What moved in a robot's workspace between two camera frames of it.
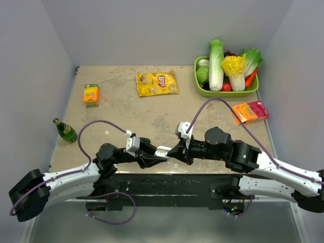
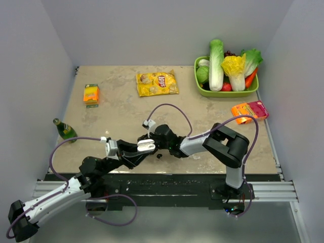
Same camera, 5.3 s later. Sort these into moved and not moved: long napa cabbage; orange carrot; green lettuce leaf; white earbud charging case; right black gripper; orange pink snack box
Moved: white earbud charging case; right black gripper
Not moved: green lettuce leaf; orange carrot; orange pink snack box; long napa cabbage
